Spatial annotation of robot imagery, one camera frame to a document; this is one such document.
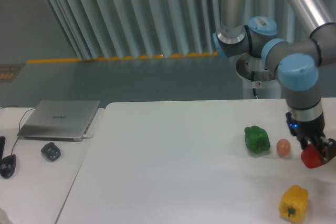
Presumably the black computer mouse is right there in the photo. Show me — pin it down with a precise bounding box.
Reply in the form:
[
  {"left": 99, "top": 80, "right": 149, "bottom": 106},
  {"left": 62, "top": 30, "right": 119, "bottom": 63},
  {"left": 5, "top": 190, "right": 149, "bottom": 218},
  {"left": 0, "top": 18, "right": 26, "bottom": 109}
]
[{"left": 1, "top": 154, "right": 17, "bottom": 179}]

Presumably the silver closed laptop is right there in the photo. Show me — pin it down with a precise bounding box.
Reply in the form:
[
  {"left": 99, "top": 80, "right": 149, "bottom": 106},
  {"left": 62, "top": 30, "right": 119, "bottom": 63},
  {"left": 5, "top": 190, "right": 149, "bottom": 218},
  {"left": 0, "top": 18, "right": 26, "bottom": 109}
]
[{"left": 17, "top": 100, "right": 100, "bottom": 142}]

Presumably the white side table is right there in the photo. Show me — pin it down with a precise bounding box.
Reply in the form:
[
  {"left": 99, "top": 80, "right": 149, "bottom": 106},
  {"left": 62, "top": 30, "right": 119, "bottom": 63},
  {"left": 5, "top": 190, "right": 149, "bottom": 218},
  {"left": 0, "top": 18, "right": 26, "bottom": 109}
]
[{"left": 1, "top": 108, "right": 104, "bottom": 223}]

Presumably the brown egg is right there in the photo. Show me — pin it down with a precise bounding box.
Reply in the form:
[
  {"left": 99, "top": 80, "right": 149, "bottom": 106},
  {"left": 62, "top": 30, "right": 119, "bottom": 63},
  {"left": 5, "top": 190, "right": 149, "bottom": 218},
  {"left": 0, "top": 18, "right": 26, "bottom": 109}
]
[{"left": 276, "top": 138, "right": 291, "bottom": 156}]

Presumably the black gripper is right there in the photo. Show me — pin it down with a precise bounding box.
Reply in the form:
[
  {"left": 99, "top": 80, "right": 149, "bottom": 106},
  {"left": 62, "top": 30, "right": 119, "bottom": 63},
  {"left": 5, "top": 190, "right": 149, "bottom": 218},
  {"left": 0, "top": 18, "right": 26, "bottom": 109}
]
[{"left": 286, "top": 112, "right": 335, "bottom": 165}]

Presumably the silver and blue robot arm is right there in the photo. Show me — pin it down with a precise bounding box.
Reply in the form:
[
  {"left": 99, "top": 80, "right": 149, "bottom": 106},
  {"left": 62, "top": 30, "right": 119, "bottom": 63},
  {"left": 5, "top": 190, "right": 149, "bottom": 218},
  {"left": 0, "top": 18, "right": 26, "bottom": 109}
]
[{"left": 213, "top": 0, "right": 335, "bottom": 165}]

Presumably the yellow bell pepper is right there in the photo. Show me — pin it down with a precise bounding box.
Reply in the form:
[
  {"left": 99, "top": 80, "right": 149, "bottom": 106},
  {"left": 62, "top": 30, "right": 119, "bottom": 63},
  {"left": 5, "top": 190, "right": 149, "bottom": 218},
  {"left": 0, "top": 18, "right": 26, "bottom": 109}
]
[{"left": 278, "top": 185, "right": 309, "bottom": 223}]

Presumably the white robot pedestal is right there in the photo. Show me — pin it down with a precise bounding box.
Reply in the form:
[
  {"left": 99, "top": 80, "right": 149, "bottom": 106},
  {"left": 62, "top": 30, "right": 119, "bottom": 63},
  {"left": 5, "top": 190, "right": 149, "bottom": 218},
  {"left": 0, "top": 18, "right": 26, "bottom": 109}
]
[{"left": 236, "top": 54, "right": 281, "bottom": 99}]

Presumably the thin dark cable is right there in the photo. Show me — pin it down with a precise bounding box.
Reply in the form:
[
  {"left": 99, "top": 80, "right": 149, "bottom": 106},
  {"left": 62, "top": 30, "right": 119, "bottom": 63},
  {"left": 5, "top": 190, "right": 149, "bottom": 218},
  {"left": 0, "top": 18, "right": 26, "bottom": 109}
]
[{"left": 0, "top": 105, "right": 36, "bottom": 156}]

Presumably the green bell pepper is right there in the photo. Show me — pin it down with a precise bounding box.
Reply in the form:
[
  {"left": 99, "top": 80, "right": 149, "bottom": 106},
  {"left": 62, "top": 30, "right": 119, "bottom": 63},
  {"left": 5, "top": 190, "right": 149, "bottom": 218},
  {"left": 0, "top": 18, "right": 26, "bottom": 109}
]
[{"left": 244, "top": 125, "right": 270, "bottom": 154}]

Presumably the black cylindrical object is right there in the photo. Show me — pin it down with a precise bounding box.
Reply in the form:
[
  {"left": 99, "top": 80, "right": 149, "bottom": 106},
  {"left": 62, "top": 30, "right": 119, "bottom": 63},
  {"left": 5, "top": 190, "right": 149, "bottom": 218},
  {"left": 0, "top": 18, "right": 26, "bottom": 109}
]
[{"left": 0, "top": 136, "right": 6, "bottom": 160}]

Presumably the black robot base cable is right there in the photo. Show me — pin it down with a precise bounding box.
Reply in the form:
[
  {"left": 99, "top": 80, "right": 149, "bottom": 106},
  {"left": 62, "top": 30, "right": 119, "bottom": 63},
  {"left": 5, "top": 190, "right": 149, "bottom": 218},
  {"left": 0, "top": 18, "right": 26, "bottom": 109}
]
[{"left": 250, "top": 70, "right": 259, "bottom": 100}]

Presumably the red bell pepper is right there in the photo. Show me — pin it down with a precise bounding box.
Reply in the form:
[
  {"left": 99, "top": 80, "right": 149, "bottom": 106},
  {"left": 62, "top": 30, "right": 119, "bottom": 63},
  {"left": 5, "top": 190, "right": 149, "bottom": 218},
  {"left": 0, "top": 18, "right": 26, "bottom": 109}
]
[{"left": 301, "top": 144, "right": 322, "bottom": 169}]

